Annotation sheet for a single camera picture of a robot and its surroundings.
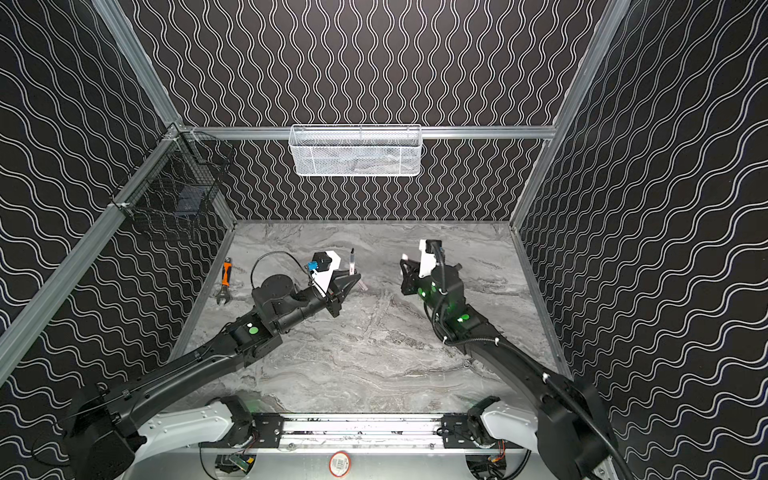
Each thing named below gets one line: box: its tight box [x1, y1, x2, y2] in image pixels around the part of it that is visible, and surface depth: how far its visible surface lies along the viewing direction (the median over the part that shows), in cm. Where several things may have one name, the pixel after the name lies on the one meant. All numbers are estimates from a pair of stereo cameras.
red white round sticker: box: [329, 451, 351, 478], surface depth 70 cm
